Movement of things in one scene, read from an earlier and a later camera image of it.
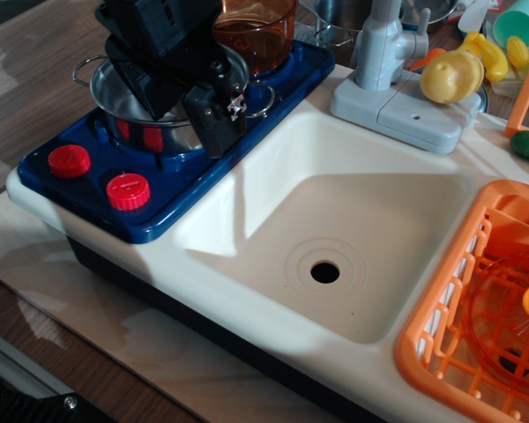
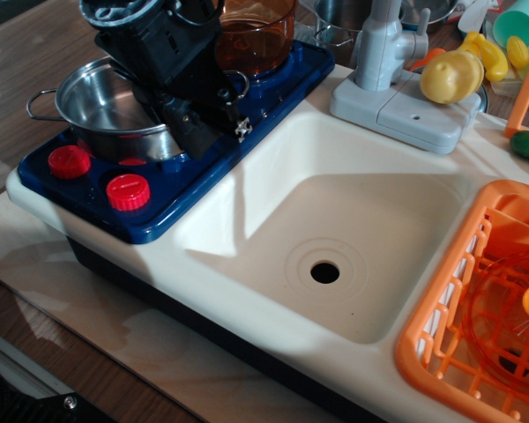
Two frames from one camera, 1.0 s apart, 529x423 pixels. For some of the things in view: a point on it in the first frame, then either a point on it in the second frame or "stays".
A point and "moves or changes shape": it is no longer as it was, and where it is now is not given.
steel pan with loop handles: (130, 121) moves or changes shape
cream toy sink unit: (306, 253) stays
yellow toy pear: (451, 77) stays
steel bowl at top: (409, 10) stays
